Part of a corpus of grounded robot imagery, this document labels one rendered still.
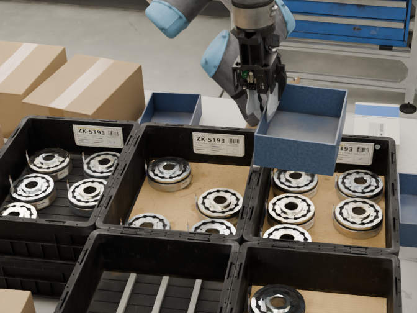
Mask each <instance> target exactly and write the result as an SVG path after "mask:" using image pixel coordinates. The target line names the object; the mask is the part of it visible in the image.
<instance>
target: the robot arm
mask: <svg viewBox="0 0 417 313"><path fill-rule="evenodd" d="M147 1H148V3H149V4H150V5H149V6H148V8H147V9H146V11H145V14H146V16H147V18H149V20H150V21H152V23H154V25H155V26H157V28H159V30H160V31H162V33H163V34H164V35H165V36H167V37H168V38H170V39H173V38H174V37H176V36H177V35H178V34H179V33H180V32H182V31H183V30H184V29H186V28H187V27H188V25H189V24H190V23H191V22H192V21H193V20H194V19H195V18H196V17H197V16H198V15H199V14H200V13H201V12H202V11H203V10H204V9H205V8H206V7H207V6H208V5H209V4H210V3H211V2H212V1H213V0H147ZM221 2H222V3H224V5H225V6H226V7H227V8H228V9H229V10H230V12H231V13H232V17H231V18H232V22H233V23H234V25H235V26H234V28H233V29H232V30H231V31H230V32H229V31H228V30H223V31H221V32H220V33H219V34H218V35H217V36H216V37H215V39H214V40H213V41H212V43H211V44H210V45H209V46H208V48H207V49H206V51H205V52H204V54H203V56H202V58H201V61H200V65H201V67H202V68H203V69H204V70H205V72H206V73H207V74H208V76H209V77H210V78H212V79H213V80H214V81H215V82H216V83H217V84H218V85H219V86H220V87H221V88H222V89H223V90H224V91H225V92H226V93H227V94H228V95H229V96H230V97H231V98H232V99H233V100H234V101H235V102H236V104H237V106H238V108H239V110H240V112H241V114H242V116H243V118H244V120H245V121H246V122H247V123H248V124H249V125H250V126H251V127H254V126H257V125H258V123H259V120H260V118H261V115H262V112H263V110H264V108H265V105H266V106H267V111H266V122H269V121H270V120H271V119H272V117H273V116H274V114H275V112H276V109H277V107H278V105H279V102H280V99H281V97H282V94H283V92H284V89H285V86H286V84H287V73H286V71H285V64H282V62H281V59H280V58H281V56H282V55H281V54H280V53H279V52H277V49H276V47H279V44H280V43H281V42H282V41H283V40H285V39H286V38H287V37H288V36H289V34H290V33H291V32H292V31H293V30H294V28H295V19H294V17H293V15H292V13H291V12H290V11H289V9H288V7H287V6H286V5H285V4H284V2H283V1H282V0H221Z"/></svg>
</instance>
